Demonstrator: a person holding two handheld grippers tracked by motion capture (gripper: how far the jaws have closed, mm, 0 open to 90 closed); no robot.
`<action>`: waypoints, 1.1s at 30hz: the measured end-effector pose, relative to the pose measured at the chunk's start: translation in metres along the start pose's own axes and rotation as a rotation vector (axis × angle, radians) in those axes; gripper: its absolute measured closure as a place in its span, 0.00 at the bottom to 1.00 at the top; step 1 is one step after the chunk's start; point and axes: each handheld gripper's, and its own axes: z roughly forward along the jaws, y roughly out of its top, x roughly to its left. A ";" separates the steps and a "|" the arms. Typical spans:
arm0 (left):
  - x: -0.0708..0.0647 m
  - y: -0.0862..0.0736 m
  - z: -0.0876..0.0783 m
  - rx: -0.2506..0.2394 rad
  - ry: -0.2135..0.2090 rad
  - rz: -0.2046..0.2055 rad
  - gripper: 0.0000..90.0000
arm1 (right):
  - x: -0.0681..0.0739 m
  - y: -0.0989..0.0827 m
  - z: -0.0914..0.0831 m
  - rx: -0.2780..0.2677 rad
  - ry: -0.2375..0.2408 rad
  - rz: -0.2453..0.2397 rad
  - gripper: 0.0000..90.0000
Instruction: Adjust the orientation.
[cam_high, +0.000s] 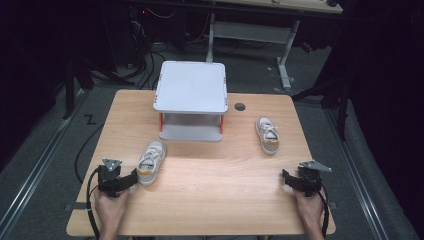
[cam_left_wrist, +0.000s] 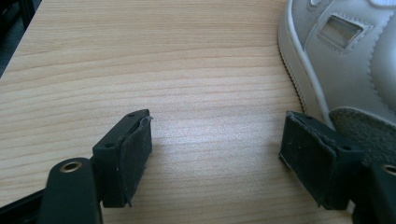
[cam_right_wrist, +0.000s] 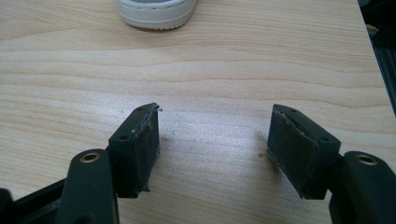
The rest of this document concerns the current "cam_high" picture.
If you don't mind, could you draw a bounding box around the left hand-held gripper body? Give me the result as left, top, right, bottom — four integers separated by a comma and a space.
96, 157, 125, 198

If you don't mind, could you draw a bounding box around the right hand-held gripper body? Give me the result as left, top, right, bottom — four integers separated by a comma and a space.
293, 159, 333, 198

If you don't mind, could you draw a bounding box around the white child's sneaker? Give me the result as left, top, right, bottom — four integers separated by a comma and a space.
135, 140, 168, 186
255, 116, 281, 156

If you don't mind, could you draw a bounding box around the white two-tier shoe rack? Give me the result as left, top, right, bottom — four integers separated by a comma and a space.
152, 60, 230, 143

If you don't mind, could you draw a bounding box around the person's left hand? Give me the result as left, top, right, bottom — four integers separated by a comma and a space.
93, 187, 132, 231

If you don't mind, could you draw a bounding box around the person's right hand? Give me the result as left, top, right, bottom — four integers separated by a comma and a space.
293, 188, 325, 231

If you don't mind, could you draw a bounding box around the black metal stand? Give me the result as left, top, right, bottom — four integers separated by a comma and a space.
290, 66, 354, 142
61, 53, 95, 120

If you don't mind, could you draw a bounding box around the left hand-held gripper black cable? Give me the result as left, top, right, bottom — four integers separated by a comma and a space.
85, 167, 102, 240

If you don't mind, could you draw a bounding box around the hand-held gripper black cable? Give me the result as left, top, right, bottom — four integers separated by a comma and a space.
316, 188, 331, 240
85, 167, 102, 240

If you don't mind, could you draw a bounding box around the right hand-held gripper black cable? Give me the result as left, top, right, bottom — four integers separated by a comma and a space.
316, 188, 331, 240

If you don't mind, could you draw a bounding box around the black cable on floor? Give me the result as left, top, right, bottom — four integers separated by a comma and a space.
73, 122, 106, 185

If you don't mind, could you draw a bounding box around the metal floor rail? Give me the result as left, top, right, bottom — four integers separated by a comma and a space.
323, 108, 390, 240
0, 90, 88, 232

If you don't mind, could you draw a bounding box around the bundle of black cables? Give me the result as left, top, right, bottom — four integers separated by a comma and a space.
117, 6, 168, 90

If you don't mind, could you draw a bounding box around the desk with white metal frame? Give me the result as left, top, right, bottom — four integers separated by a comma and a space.
203, 0, 344, 91

